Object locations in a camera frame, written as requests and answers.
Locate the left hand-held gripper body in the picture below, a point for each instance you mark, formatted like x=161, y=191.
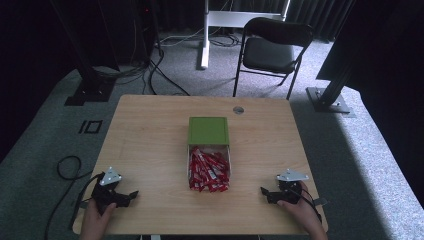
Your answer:
x=106, y=191

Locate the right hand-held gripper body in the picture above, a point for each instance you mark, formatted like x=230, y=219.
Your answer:
x=288, y=190

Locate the black metal stand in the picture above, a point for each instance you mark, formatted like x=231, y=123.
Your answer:
x=328, y=100
x=90, y=83

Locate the person's left hand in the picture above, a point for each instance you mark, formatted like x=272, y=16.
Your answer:
x=95, y=220

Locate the green box lid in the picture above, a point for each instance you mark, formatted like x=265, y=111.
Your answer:
x=208, y=130

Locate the person's right hand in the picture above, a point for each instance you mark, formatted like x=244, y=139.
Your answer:
x=305, y=216

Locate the white desk frame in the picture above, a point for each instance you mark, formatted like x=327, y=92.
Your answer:
x=208, y=33

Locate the pile of red packets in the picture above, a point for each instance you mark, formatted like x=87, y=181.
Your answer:
x=209, y=170

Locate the grey table grommet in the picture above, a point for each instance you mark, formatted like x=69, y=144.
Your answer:
x=238, y=110

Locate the black folding chair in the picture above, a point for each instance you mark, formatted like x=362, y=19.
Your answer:
x=268, y=50

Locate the dark curtain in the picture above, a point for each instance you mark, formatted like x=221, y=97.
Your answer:
x=320, y=16

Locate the white box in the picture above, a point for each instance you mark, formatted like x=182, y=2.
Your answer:
x=188, y=160

